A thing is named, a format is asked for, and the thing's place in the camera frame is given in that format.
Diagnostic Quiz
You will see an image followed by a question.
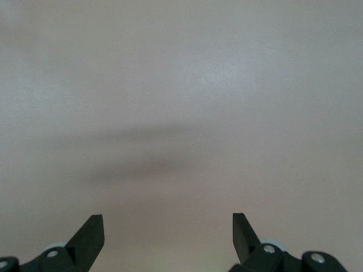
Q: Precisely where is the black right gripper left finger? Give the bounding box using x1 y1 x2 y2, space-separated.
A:
19 214 106 272

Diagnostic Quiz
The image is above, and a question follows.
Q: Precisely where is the brown table cover mat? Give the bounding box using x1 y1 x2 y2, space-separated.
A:
0 0 363 272

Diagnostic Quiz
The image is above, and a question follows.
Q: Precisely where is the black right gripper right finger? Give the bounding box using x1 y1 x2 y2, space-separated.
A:
228 212 301 272

